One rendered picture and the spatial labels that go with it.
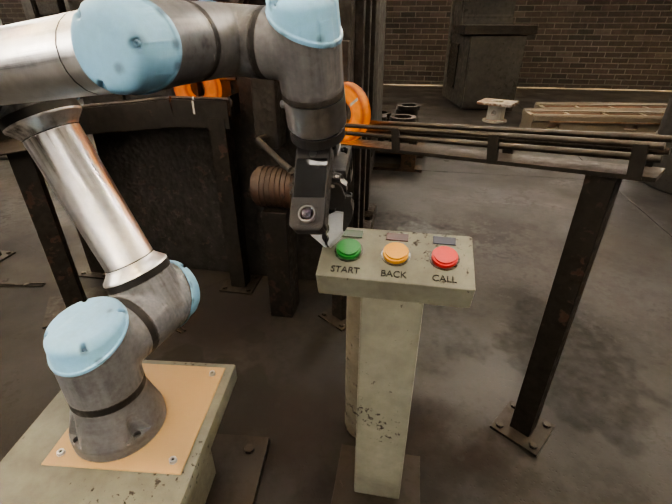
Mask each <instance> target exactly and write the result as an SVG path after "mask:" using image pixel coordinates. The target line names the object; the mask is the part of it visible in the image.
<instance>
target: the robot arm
mask: <svg viewBox="0 0 672 504"><path fill-rule="evenodd" d="M342 40H343V30H342V27H341V24H340V13H339V3H338V0H266V5H250V4H237V3H223V2H216V1H213V0H199V1H190V0H85V1H83V2H82V3H81V4H80V7H79V9H78V10H75V11H70V12H65V13H60V14H56V15H51V16H46V17H41V18H36V19H32V20H27V21H22V22H17V23H13V24H8V25H3V26H0V129H1V131H2V132H3V134H4V135H6V136H9V137H11V138H14V139H17V140H19V141H21V142H22V143H23V144H24V146H25V148H26V149H27V151H28V152H29V154H30V155H31V157H32V159H33V160H34V162H35V163H36V165H37V166H38V168H39V169H40V171H41V173H42V174H43V176H44V177H45V179H46V180H47V182H48V184H49V185H50V187H51V188H52V190H53V191H54V193H55V194H56V196H57V198H58V199H59V201H60V202H61V204H62V205H63V207H64V209H65V210H66V212H67V213H68V215H69V216H70V218H71V219H72V221H73V223H74V224H75V226H76V227H77V229H78V230H79V232H80V234H81V235H82V237H83V238H84V240H85V241H86V243H87V244H88V246H89V248H90V249H91V251H92V252H93V254H94V255H95V257H96V259H97V260H98V262H99V263H100V265H101V266H102V268H103V269H104V271H105V273H106V277H105V280H104V283H103V287H104V289H105V291H106V292H107V294H108V295H109V297H104V296H103V297H93V298H89V299H88V300H87V301H86V302H82V301H80V302H78V303H76V304H74V305H72V306H70V307H68V308H67V309H65V310H64V311H62V312H61V313H60V314H59V315H57V316H56V317H55V318H54V319H53V320H52V322H51V323H50V324H49V326H48V327H47V329H46V331H45V334H44V340H43V346H44V349H45V352H46V355H47V362H48V365H49V367H50V369H51V370H52V372H54V374H55V377H56V379H57V381H58V383H59V385H60V388H61V390H62V392H63V394H64V397H65V399H66V401H67V403H68V405H69V408H70V419H69V439H70V442H71V444H72V447H73V449H74V451H75V452H76V454H77V455H78V456H79V457H81V458H82V459H84V460H86V461H90V462H96V463H104V462H111V461H116V460H119V459H122V458H125V457H127V456H129V455H131V454H133V453H135V452H137V451H138V450H140V449H141V448H143V447H144V446H145V445H147V444H148V443H149V442H150V441H151V440H152V439H153V438H154V437H155V436H156V435H157V434H158V432H159V431H160V429H161V428H162V426H163V424H164V421H165V418H166V405H165V401H164V398H163V396H162V394H161V392H160V391H159V390H158V389H157V388H156V387H155V386H154V385H153V384H152V383H151V381H150V380H149V379H148V378H147V377H146V376H145V373H144V369H143V366H142V361H143V360H144V359H145V358H146V357H147V356H148V355H149V354H150V353H151V352H152V351H154V350H155V349H156V348H157V347H158V346H159V345H160V344H161V343H162V342H164V341H165V340H166V339H167V338H168V337H169V336H170V335H171V334H172V333H173V332H174V331H176V330H177V329H178V328H179V327H181V326H182V325H184V324H185V323H186V322H187V321H188V319H189V318H190V316H191V315H192V314H193V313H194V312H195V311H196V309H197V308H198V305H199V302H200V289H199V285H198V282H197V280H196V278H195V276H194V275H193V273H192V272H191V271H190V270H189V269H188V268H187V267H185V268H184V267H183V264H182V263H180V262H178V261H174V260H169V259H168V257H167V255H166V254H164V253H161V252H157V251H155V250H153V249H152V247H151V245H150V243H149V242H148V240H147V238H146V237H145V235H144V233H143V231H142V230H141V228H140V226H139V225H138V223H137V221H136V219H135V218H134V216H133V214H132V213H131V211H130V209H129V207H128V206H127V204H126V202H125V201H124V199H123V197H122V195H121V194H120V192H119V190H118V189H117V187H116V185H115V183H114V182H113V180H112V178H111V177H110V175H109V173H108V171H107V170H106V168H105V166H104V165H103V163H102V161H101V159H100V158H99V156H98V154H97V153H96V151H95V149H94V147H93V146H92V144H91V142H90V141H89V139H88V137H87V135H86V134H85V132H84V130H83V129H82V127H81V125H80V124H79V118H80V115H81V112H82V107H81V105H80V104H79V102H78V100H79V99H80V97H85V96H95V95H104V94H113V93H114V94H118V95H129V94H132V95H147V94H151V93H155V92H158V91H160V90H162V89H167V88H172V87H177V86H181V85H186V84H191V83H198V82H203V81H208V80H213V79H219V78H224V77H229V76H240V77H249V78H258V79H267V80H271V79H272V80H278V81H279V83H280V89H281V94H282V99H283V100H281V101H280V107H281V108H285V113H286V120H287V125H288V129H289V131H290V137H291V141H292V142H293V144H294V145H296V146H297V150H296V159H295V168H294V178H293V182H292V185H293V188H292V189H291V192H290V196H291V207H290V217H289V225H290V227H291V228H292V229H293V230H294V231H295V232H296V233H297V234H310V235H311V236H312V237H314V238H315V239H316V240H317V241H318V242H319V243H321V244H322V245H323V246H324V247H330V248H331V247H332V246H334V245H335V244H336V243H337V242H338V241H339V240H340V238H341V237H342V235H343V233H344V231H345V230H346V228H347V227H348V225H349V223H350V221H351V219H352V216H353V211H354V200H353V199H352V193H351V192H347V189H348V187H347V183H348V182H347V181H346V180H345V179H347V174H348V177H349V183H351V180H352V176H353V167H352V146H349V145H340V142H341V141H342V140H343V139H344V137H345V124H346V121H347V116H346V99H345V89H344V72H343V52H342ZM344 149H345V150H347V154H346V153H344V152H341V150H342V151H343V150H344ZM328 225H329V228H328ZM327 229H328V232H327V235H328V238H327V236H326V234H325V233H326V231H327Z"/></svg>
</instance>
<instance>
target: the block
mask: <svg viewBox="0 0 672 504"><path fill-rule="evenodd" d="M250 82H251V93H252V104H253V114H254V125H255V136H256V137H258V136H261V135H264V134H267V135H268V137H269V138H268V140H266V141H264V142H265V143H266V144H267V145H268V146H270V147H271V148H272V149H278V148H280V147H281V146H282V145H283V144H284V143H285V142H286V123H285V108H281V107H280V101H281V100H283V99H282V94H281V89H280V83H279V81H278V80H272V79H271V80H267V79H258V78H250Z"/></svg>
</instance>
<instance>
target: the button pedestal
mask: <svg viewBox="0 0 672 504"><path fill-rule="evenodd" d="M346 229H349V230H362V231H363V237H362V238H355V237H341V238H340V240H339V241H338V242H337V243H336V244H335V245H334V246H332V247H331V248H330V247H324V246H323V247H322V251H321V255H320V259H319V263H318V267H317V271H316V280H317V287H318V292H319V293H323V294H333V295H343V296H352V297H361V304H360V333H359V361H358V389H357V418H356V446H350V445H344V444H342V447H341V453H340V458H339V464H338V469H337V474H336V480H335V485H334V491H333V496H332V501H331V504H420V456H414V455H408V454H405V448H406V440H407V432H408V424H409V416H410V409H411V401H412V393H413V385H414V377H415V369H416V361H417V353H418V345H419V337H420V329H421V322H422V314H423V306H424V304H431V305H441V306H450V307H460V308H469V307H470V305H471V302H472V299H473V296H474V293H475V274H474V259H473V243H472V237H469V236H456V235H443V234H430V233H417V232H404V231H391V230H377V229H364V228H351V227H347V228H346ZM387 232H388V233H401V234H409V239H408V242H405V241H392V240H386V236H387ZM433 236H439V237H452V238H456V246H454V245H442V244H433ZM348 238H350V239H355V240H357V241H358V242H359V243H360V244H361V253H360V255H359V256H358V257H356V258H354V259H350V260H346V259H343V258H341V257H339V256H338V254H337V252H336V246H337V244H338V243H339V242H340V241H341V240H343V239H348ZM392 242H399V243H402V244H404V245H405V246H406V247H407V248H408V250H409V256H408V259H407V260H406V261H405V262H403V263H400V264H393V263H390V262H388V261H387V260H385V258H384V256H383V249H384V247H385V246H386V245H387V244H389V243H392ZM440 246H447V247H451V248H453V249H454V250H455V251H456V252H457V253H458V261H457V264H456V265H455V266H453V267H451V268H441V267H438V266H437V265H435V264H434V263H433V261H432V259H431V256H432V252H433V250H434V249H435V248H437V247H440Z"/></svg>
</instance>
